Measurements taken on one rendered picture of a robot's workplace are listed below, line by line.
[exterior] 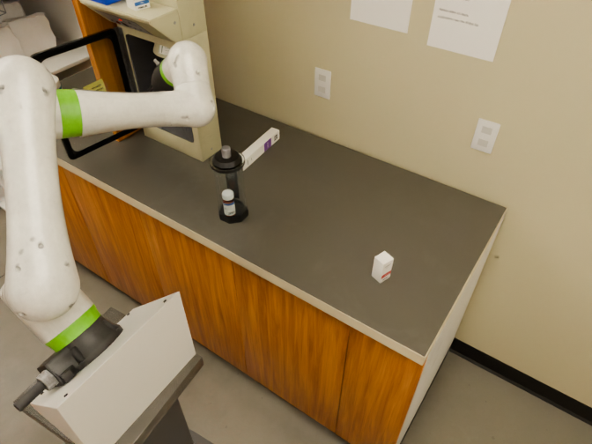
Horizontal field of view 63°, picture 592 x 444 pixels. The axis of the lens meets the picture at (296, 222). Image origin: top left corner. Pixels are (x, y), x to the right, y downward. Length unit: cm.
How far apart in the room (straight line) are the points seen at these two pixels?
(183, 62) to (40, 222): 60
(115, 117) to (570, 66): 122
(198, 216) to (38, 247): 75
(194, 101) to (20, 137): 48
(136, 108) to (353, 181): 83
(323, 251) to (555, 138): 78
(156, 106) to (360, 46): 78
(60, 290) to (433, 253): 106
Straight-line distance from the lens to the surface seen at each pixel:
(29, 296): 100
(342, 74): 185
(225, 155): 147
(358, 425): 192
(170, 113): 133
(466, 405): 239
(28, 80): 109
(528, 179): 176
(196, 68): 138
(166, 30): 160
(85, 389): 105
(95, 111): 128
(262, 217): 162
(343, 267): 147
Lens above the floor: 204
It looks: 44 degrees down
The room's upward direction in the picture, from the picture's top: straight up
